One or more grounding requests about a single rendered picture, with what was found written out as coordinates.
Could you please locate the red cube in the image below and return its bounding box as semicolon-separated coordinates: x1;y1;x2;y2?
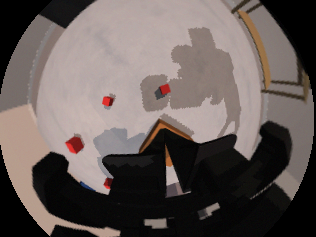
102;97;114;106
65;137;84;154
104;178;113;190
159;83;170;95

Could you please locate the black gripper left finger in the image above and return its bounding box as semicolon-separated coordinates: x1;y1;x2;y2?
102;129;167;196

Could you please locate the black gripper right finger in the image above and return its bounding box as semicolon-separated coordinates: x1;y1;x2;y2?
163;129;238;194

